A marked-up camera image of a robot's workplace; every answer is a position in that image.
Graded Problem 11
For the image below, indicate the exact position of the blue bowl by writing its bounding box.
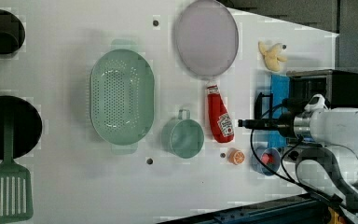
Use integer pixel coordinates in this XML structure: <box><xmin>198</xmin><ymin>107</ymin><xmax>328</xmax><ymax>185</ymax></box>
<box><xmin>252</xmin><ymin>147</ymin><xmax>281</xmax><ymax>176</ymax></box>

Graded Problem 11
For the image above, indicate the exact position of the grey round plate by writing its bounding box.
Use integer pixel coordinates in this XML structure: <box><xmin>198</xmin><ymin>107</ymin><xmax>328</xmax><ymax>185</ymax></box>
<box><xmin>174</xmin><ymin>0</ymin><xmax>239</xmax><ymax>79</ymax></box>

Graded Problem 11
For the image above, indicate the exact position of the red plush ketchup bottle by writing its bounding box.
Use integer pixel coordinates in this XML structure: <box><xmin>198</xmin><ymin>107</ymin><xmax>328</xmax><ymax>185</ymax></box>
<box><xmin>207</xmin><ymin>84</ymin><xmax>234</xmax><ymax>143</ymax></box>

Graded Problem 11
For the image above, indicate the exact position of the black oven door handle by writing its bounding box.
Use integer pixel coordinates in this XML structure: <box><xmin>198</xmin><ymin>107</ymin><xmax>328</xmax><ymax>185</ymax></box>
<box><xmin>254</xmin><ymin>92</ymin><xmax>273</xmax><ymax>119</ymax></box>

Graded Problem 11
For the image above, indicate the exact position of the green slotted spatula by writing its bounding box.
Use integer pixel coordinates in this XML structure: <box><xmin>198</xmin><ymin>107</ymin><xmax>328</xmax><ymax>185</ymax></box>
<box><xmin>0</xmin><ymin>114</ymin><xmax>34</xmax><ymax>224</ymax></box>

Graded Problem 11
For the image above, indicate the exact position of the green oval colander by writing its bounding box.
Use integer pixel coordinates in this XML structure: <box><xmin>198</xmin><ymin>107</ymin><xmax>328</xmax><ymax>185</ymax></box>
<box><xmin>89</xmin><ymin>39</ymin><xmax>155</xmax><ymax>155</ymax></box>

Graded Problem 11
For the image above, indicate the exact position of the black cylindrical container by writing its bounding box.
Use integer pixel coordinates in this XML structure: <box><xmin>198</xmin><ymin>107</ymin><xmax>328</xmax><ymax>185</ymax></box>
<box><xmin>0</xmin><ymin>9</ymin><xmax>26</xmax><ymax>55</ymax></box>

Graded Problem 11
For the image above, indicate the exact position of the red toy strawberry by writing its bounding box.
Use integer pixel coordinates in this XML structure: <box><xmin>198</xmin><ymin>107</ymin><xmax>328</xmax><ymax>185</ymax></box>
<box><xmin>261</xmin><ymin>153</ymin><xmax>274</xmax><ymax>164</ymax></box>

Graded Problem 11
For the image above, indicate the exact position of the plush peeled banana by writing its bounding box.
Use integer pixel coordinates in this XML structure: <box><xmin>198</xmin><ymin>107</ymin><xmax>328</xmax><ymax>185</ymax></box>
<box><xmin>258</xmin><ymin>41</ymin><xmax>287</xmax><ymax>72</ymax></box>

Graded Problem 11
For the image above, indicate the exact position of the green measuring cup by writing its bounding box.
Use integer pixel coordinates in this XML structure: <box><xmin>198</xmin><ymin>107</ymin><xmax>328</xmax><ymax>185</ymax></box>
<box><xmin>161</xmin><ymin>109</ymin><xmax>204</xmax><ymax>159</ymax></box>

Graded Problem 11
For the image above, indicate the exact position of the black toaster oven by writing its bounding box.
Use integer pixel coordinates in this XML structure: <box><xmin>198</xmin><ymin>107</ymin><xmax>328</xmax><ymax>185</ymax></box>
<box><xmin>286</xmin><ymin>69</ymin><xmax>358</xmax><ymax>108</ymax></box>

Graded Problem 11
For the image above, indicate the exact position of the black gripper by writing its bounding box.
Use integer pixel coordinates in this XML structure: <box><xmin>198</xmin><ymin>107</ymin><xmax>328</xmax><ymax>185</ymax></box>
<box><xmin>238</xmin><ymin>98</ymin><xmax>308</xmax><ymax>138</ymax></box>

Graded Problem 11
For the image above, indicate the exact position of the black round pan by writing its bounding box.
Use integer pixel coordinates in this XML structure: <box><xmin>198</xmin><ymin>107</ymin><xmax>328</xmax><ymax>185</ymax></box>
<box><xmin>0</xmin><ymin>94</ymin><xmax>44</xmax><ymax>161</ymax></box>

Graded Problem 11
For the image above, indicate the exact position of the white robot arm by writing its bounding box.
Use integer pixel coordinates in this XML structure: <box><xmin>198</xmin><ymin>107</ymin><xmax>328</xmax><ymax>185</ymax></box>
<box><xmin>238</xmin><ymin>94</ymin><xmax>358</xmax><ymax>224</ymax></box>

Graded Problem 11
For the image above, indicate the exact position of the toy orange slice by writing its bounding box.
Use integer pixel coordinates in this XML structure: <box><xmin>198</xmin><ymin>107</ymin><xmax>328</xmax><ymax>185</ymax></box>
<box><xmin>228</xmin><ymin>149</ymin><xmax>245</xmax><ymax>165</ymax></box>

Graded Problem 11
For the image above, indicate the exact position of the blue metal frame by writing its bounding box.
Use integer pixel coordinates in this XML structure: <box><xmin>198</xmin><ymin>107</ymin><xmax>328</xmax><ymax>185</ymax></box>
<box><xmin>159</xmin><ymin>194</ymin><xmax>331</xmax><ymax>224</ymax></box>

